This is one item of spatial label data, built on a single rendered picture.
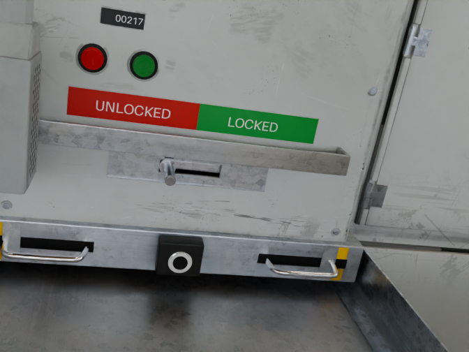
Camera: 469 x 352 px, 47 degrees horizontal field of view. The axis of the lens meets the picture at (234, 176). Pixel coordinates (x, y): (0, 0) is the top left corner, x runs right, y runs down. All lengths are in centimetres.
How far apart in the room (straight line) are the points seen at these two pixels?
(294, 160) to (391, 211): 47
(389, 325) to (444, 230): 48
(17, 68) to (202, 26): 23
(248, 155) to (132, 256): 21
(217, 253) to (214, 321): 10
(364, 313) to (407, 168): 39
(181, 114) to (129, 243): 19
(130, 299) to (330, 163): 31
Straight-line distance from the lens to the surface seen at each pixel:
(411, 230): 120
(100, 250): 74
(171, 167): 68
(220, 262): 77
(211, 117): 69
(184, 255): 72
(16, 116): 58
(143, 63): 66
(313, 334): 73
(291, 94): 71
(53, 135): 66
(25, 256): 71
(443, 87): 109
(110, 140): 65
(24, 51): 57
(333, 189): 77
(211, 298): 76
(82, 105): 69
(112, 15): 67
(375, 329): 78
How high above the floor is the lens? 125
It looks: 19 degrees down
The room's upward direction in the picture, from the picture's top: 10 degrees clockwise
